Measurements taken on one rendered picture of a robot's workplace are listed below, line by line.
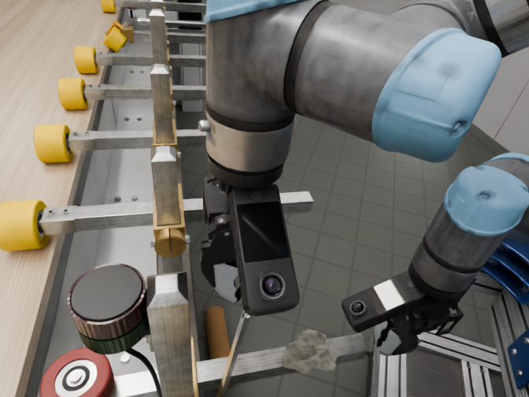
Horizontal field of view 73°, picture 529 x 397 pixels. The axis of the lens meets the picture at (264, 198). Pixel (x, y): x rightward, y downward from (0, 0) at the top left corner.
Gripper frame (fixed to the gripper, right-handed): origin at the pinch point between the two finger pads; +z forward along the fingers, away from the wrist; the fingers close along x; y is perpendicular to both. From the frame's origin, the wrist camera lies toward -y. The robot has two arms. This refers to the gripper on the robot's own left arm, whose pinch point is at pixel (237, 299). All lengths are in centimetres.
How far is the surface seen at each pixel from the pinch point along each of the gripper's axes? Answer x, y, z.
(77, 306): 14.6, -6.5, -12.0
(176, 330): 7.3, -7.1, -7.2
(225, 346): -8, 42, 93
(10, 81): 51, 91, 11
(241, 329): 0.1, -3.5, 0.9
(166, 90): 6.8, 42.9, -8.0
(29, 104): 43, 76, 11
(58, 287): 27.8, 20.1, 18.8
